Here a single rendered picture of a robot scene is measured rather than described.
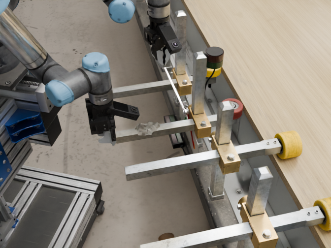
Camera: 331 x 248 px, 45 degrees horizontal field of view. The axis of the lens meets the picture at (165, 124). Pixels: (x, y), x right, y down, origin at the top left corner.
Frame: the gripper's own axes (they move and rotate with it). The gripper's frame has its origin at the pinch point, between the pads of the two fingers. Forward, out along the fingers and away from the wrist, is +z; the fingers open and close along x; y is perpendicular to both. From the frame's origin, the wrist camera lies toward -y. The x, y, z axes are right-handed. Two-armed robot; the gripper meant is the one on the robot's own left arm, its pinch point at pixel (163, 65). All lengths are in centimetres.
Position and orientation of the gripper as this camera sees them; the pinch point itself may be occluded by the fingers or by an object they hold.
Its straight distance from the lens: 149.8
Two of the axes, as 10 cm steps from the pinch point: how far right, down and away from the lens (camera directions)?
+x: -8.4, 3.8, -3.8
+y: -5.4, -5.7, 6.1
